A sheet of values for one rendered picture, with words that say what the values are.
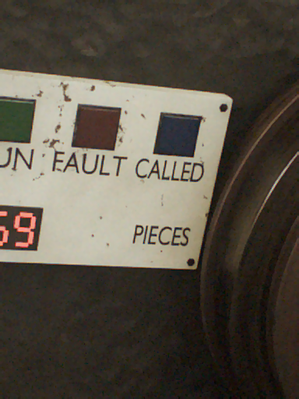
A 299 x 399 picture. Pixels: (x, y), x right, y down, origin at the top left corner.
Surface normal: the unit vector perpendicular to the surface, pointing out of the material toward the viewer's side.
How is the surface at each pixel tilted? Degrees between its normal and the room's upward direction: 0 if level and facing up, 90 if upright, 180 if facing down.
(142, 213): 90
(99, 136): 90
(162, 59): 90
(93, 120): 90
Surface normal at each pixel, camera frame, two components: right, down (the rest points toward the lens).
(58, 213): 0.30, 0.36
